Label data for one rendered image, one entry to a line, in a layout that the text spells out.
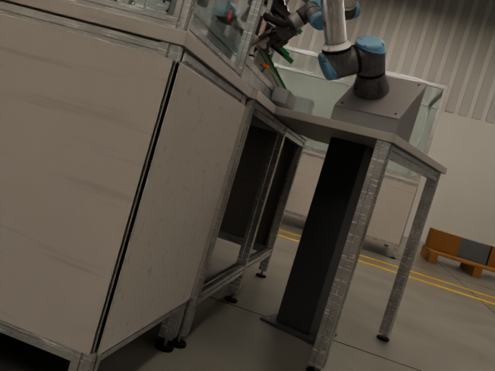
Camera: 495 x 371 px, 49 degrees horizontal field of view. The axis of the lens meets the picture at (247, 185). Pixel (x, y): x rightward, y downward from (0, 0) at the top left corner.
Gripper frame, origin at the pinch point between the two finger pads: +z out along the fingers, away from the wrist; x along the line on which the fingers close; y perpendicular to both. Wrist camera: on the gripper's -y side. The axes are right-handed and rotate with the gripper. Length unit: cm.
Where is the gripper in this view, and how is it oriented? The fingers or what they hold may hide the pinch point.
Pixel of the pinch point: (253, 46)
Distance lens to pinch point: 255.0
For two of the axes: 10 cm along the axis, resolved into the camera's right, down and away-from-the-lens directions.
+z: -8.2, 5.5, 1.8
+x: 2.1, -0.1, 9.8
